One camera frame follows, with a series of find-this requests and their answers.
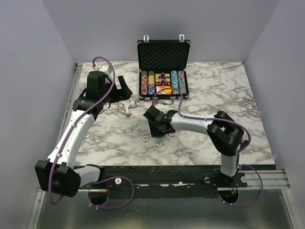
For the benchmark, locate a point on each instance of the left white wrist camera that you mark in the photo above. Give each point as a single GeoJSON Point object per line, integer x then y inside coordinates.
{"type": "Point", "coordinates": [106, 69]}

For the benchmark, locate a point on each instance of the black poker chip case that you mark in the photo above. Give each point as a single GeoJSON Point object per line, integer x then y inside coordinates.
{"type": "Point", "coordinates": [163, 56]}

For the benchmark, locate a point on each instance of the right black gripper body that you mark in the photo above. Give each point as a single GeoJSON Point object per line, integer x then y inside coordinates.
{"type": "Point", "coordinates": [155, 130]}

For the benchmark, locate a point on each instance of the red playing card box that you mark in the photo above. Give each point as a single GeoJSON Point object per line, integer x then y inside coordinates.
{"type": "Point", "coordinates": [160, 89]}

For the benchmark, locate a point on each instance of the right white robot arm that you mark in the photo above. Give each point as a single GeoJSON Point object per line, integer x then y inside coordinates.
{"type": "Point", "coordinates": [225, 134]}

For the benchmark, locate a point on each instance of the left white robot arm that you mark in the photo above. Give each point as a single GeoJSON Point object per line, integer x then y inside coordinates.
{"type": "Point", "coordinates": [57, 173]}

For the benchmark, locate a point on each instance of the yellow dealer button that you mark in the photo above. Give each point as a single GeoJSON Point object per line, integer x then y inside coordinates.
{"type": "Point", "coordinates": [167, 91]}

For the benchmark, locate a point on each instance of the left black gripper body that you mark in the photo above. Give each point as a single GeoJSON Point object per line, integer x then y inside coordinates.
{"type": "Point", "coordinates": [108, 85]}

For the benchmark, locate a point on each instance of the white plastic faucet part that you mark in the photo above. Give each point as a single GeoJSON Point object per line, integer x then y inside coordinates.
{"type": "Point", "coordinates": [127, 106]}

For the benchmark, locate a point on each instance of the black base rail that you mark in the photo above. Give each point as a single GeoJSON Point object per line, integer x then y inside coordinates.
{"type": "Point", "coordinates": [165, 182]}

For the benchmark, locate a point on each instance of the white red chip bottom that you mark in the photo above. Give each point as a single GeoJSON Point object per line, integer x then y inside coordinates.
{"type": "Point", "coordinates": [159, 143]}

